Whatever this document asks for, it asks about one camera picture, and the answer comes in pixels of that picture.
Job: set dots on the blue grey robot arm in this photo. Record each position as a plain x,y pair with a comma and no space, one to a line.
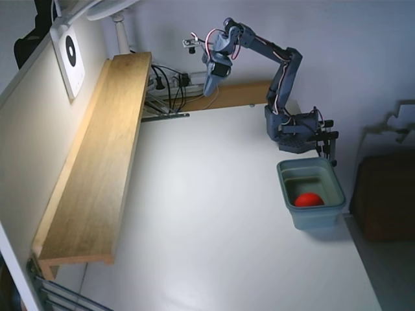
269,48

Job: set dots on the long wooden shelf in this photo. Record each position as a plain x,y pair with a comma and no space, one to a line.
97,162

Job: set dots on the white desk lamp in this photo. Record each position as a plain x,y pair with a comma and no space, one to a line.
121,35

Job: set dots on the blue grey gripper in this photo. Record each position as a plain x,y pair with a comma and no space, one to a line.
218,71

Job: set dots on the black table clamp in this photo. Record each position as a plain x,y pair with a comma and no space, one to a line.
330,134

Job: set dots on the grey plastic container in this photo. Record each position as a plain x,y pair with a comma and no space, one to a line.
311,220

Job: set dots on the white panel with black circle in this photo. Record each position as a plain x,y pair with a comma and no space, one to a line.
76,76

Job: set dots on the dark brown cabinet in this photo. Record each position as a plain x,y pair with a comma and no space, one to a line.
386,201

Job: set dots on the white power strip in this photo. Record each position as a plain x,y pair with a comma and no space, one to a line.
194,88

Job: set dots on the small wrist camera board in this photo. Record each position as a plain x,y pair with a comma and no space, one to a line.
189,42

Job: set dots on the short wooden board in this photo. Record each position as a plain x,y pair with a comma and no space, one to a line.
243,94

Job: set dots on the short metal bracket rail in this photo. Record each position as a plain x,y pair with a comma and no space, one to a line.
168,116

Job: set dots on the red ball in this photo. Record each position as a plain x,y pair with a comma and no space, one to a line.
308,200

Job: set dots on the beige partition panel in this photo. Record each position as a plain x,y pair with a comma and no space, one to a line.
32,145

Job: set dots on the grey metal frame rails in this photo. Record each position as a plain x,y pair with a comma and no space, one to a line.
65,293

